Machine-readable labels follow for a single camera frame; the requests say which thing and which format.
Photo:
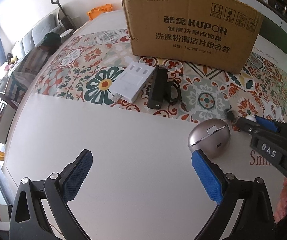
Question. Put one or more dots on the white rectangular charger hub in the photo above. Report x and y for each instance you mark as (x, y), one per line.
(131, 81)

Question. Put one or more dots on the white cylindrical air purifier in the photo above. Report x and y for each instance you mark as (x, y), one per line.
(67, 33)

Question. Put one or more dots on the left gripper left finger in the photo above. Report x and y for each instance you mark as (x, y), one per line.
(74, 174)

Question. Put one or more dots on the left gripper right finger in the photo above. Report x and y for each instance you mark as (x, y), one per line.
(211, 176)

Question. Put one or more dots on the brown cardboard box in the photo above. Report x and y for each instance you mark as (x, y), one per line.
(214, 33)

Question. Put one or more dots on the orange plastic crate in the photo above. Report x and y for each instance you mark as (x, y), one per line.
(95, 12)

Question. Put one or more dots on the black power adapter with cable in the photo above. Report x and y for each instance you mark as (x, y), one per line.
(163, 90)

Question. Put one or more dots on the dark chair right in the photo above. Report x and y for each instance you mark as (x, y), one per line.
(274, 34)

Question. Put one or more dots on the white lower cabinet counter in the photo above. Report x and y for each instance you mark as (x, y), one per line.
(263, 2)

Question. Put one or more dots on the grey sofa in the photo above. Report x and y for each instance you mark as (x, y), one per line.
(34, 37)

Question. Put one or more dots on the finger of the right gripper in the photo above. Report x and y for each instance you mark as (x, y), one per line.
(246, 125)
(267, 124)

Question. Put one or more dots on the black upright vacuum cleaner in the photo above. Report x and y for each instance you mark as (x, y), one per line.
(63, 18)

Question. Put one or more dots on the small white earbud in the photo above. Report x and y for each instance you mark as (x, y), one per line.
(251, 118)

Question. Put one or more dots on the patterned floral table runner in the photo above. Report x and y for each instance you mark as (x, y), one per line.
(88, 65)

